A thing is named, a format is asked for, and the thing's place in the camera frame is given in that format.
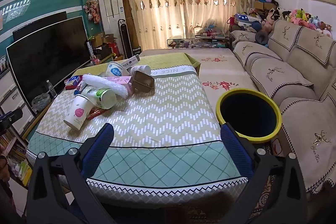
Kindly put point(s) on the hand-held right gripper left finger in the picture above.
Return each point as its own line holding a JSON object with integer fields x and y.
{"x": 101, "y": 145}

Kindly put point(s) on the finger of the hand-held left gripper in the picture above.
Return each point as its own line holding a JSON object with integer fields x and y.
{"x": 13, "y": 115}

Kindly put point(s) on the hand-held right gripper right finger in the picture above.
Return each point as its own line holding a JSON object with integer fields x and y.
{"x": 233, "y": 150}

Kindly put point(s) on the red packet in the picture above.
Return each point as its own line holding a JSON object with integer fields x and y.
{"x": 94, "y": 112}

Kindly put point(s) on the white paper cup pink print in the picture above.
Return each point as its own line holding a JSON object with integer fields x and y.
{"x": 77, "y": 112}

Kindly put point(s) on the yellow rimmed black bin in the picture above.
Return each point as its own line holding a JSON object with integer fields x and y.
{"x": 246, "y": 111}

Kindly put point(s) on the white green canister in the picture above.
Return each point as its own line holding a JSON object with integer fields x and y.
{"x": 103, "y": 98}

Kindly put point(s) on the white foam net sleeve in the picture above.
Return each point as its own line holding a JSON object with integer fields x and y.
{"x": 105, "y": 83}

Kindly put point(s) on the pink carton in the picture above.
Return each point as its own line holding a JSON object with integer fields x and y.
{"x": 123, "y": 80}

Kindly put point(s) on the white bowl blue label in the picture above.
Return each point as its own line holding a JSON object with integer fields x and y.
{"x": 114, "y": 70}

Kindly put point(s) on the brown plastic tray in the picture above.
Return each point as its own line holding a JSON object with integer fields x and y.
{"x": 143, "y": 81}

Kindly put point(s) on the white tube bottle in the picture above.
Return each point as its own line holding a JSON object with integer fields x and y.
{"x": 141, "y": 69}

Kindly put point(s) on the pale green carton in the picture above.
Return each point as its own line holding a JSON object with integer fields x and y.
{"x": 130, "y": 61}

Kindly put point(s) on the white plastic drawer unit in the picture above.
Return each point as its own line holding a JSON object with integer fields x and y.
{"x": 13, "y": 100}

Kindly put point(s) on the glass bowl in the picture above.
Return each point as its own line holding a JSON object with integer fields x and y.
{"x": 40, "y": 102}

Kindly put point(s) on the bookshelf with books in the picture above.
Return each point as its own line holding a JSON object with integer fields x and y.
{"x": 15, "y": 161}

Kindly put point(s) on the clear water bottle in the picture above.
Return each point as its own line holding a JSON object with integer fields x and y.
{"x": 51, "y": 88}

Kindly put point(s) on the patterned red rug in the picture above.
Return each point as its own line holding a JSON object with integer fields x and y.
{"x": 267, "y": 187}

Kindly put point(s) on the curved black television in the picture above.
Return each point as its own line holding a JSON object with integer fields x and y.
{"x": 50, "y": 61}

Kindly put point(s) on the blue tissue pack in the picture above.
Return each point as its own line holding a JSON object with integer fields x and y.
{"x": 74, "y": 79}

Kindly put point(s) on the beige floral mat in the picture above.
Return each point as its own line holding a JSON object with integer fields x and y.
{"x": 218, "y": 66}

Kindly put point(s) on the yellow bucket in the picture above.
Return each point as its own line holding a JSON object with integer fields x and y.
{"x": 118, "y": 56}

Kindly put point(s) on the black box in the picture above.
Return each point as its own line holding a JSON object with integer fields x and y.
{"x": 103, "y": 50}

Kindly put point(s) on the tall white black carton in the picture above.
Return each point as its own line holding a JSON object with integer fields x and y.
{"x": 90, "y": 49}

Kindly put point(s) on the beige sofa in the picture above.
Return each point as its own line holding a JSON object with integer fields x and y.
{"x": 288, "y": 69}

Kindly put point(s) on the black green carton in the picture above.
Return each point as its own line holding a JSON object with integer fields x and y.
{"x": 136, "y": 50}

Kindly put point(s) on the open cardboard box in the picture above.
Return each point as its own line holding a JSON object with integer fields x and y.
{"x": 110, "y": 39}
{"x": 95, "y": 40}

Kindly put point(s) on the black tower fan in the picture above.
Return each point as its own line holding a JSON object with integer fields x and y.
{"x": 121, "y": 37}

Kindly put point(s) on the glass coffee table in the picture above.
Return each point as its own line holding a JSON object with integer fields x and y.
{"x": 197, "y": 43}

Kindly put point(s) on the grey round cushion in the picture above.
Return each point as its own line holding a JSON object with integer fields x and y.
{"x": 261, "y": 37}

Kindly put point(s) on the blue star print bag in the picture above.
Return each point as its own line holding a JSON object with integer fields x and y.
{"x": 248, "y": 18}

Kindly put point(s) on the white standing air conditioner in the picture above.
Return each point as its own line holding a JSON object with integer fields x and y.
{"x": 111, "y": 8}

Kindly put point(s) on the row of plush toys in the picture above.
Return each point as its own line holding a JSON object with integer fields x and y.
{"x": 302, "y": 18}

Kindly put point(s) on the crystal wall light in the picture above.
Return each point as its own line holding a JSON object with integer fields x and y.
{"x": 15, "y": 7}

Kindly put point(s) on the artificial flower wall decoration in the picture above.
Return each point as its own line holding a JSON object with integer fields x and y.
{"x": 92, "y": 8}

